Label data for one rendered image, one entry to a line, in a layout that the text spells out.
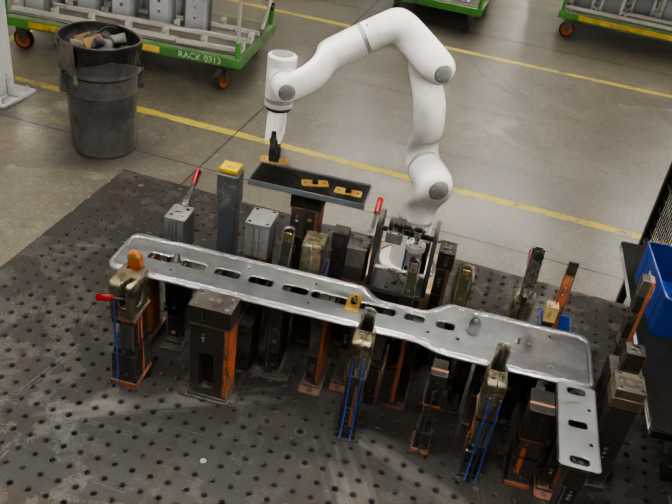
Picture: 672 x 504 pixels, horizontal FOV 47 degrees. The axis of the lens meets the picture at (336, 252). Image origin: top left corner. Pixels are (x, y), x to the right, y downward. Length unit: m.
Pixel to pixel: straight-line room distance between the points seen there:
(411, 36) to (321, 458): 1.20
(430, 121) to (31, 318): 1.38
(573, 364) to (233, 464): 0.94
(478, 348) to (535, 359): 0.15
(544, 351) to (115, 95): 3.26
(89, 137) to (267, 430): 3.05
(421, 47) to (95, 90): 2.81
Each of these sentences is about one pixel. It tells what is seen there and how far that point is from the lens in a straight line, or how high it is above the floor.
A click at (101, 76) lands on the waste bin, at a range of 4.69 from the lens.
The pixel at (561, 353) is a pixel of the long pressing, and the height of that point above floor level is 1.00.
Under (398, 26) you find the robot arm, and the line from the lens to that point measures 2.26.
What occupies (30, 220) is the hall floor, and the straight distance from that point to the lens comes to 4.40.
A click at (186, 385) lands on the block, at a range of 2.31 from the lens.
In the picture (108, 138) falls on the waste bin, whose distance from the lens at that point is 4.90.
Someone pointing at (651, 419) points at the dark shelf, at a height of 1.03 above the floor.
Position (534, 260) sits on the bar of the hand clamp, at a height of 1.17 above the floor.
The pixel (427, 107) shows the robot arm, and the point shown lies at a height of 1.42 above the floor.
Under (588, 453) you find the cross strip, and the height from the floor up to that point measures 1.00.
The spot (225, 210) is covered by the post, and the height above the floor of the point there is 1.01.
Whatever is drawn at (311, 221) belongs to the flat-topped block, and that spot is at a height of 1.05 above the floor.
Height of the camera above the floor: 2.31
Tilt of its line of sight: 33 degrees down
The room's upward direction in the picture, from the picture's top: 8 degrees clockwise
